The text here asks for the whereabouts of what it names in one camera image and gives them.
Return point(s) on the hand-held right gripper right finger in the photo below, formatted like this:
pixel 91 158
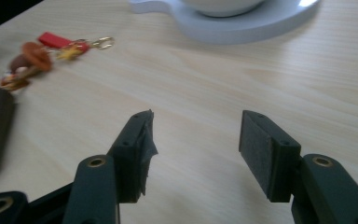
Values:
pixel 279 161

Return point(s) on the white round tray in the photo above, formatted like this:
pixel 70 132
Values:
pixel 230 26

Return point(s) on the white bowl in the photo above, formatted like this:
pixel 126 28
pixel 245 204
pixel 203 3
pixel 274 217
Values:
pixel 222 6

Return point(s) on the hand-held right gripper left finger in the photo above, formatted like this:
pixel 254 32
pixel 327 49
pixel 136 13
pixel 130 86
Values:
pixel 130 158

